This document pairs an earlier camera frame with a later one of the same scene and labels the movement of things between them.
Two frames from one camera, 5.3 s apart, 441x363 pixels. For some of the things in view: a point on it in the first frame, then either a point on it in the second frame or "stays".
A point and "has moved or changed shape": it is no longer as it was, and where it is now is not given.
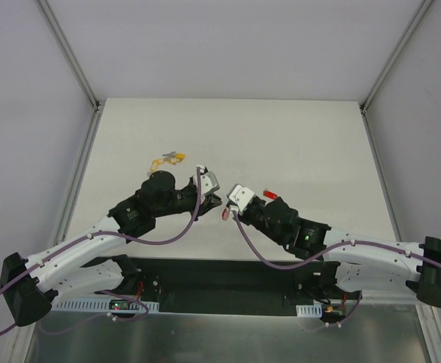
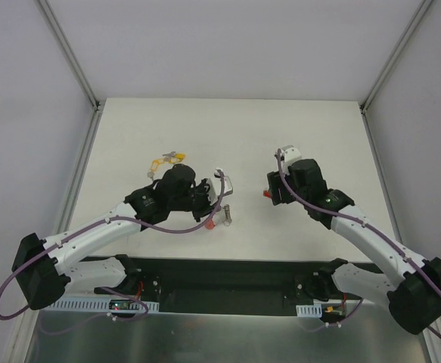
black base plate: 228,286 stays
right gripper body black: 240,212 -> 274,189
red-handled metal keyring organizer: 225,214 has moved or changed shape
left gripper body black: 205,199 stays
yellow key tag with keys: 171,157 stays
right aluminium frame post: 393,56 stays
